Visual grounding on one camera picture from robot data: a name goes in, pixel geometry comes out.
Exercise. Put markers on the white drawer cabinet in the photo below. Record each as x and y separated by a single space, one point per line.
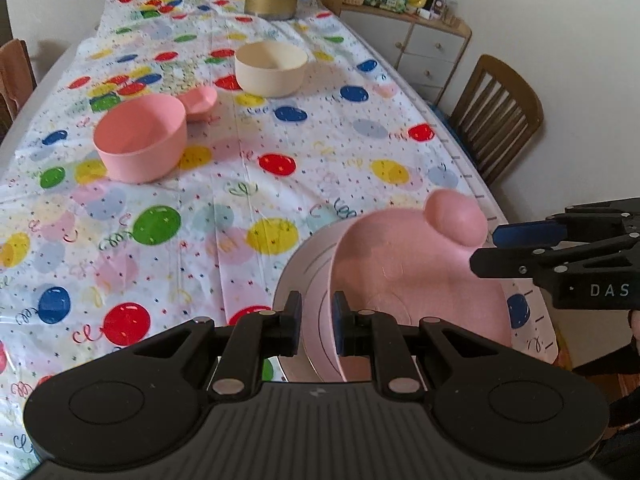
425 55

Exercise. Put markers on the pink bowl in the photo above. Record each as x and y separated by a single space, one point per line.
140 155

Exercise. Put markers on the wooden slatted chair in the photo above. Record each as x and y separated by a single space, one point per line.
500 110
7 116

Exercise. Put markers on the cream bowl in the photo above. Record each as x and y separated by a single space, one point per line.
270 80

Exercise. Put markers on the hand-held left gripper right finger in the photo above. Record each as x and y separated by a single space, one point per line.
340 325

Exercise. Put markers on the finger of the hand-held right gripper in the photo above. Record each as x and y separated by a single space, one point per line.
530 234
505 262

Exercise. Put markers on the clear plastic box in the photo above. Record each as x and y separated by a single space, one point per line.
439 5

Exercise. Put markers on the pink bear-shaped plate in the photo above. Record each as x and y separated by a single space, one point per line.
415 270

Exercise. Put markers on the balloon print tablecloth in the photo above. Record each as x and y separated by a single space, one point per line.
200 210

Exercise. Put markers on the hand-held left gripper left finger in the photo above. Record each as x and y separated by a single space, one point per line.
295 322

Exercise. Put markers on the white tick-marked table cover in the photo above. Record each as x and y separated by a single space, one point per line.
440 125

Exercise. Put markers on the small pink heart dish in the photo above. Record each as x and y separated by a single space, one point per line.
202 102

